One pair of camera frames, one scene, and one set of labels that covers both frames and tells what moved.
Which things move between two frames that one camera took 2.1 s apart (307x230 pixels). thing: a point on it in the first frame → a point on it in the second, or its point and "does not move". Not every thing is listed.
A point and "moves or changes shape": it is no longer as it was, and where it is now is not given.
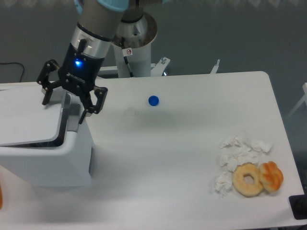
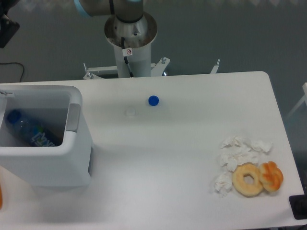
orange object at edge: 1,198 does not move
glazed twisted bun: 271,176 does not move
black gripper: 78,71 → 8,27
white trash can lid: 25,121 moves or changes shape
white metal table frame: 157,69 does not move
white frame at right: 303,99 does not move
